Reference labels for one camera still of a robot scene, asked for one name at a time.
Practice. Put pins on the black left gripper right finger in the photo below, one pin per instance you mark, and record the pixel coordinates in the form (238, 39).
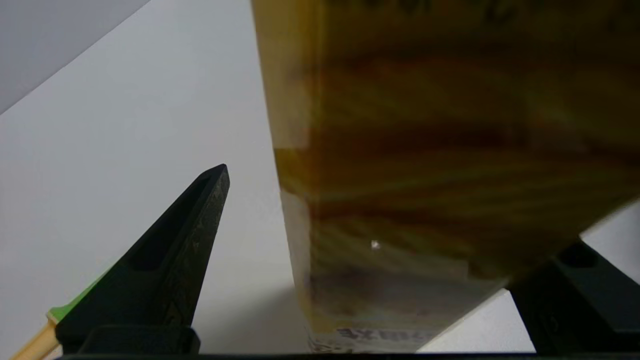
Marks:
(585, 305)

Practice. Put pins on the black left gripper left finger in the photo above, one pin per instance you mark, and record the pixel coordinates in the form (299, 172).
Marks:
(165, 280)

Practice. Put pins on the tall yellow snack box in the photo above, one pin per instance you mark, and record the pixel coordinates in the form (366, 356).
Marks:
(425, 150)

